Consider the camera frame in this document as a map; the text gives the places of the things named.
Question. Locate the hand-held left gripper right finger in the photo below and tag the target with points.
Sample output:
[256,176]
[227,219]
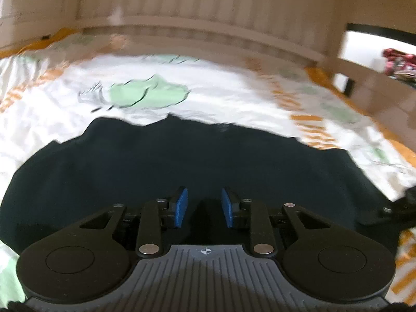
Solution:
[227,206]

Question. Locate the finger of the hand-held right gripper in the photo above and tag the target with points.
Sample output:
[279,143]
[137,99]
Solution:
[390,214]

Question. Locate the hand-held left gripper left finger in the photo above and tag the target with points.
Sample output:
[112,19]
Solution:
[182,206]

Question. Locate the dark navy zip jacket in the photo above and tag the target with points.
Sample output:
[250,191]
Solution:
[195,162]

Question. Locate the white shelf unit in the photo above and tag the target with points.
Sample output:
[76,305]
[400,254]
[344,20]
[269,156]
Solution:
[32,13]
[383,97]

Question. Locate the white green printed blanket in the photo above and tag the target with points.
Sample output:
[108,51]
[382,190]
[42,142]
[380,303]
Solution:
[227,81]

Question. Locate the red fabric item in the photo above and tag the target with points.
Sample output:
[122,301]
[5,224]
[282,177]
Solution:
[398,63]

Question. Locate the wooden bed headboard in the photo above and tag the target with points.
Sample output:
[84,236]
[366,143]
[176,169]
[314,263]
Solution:
[211,3]

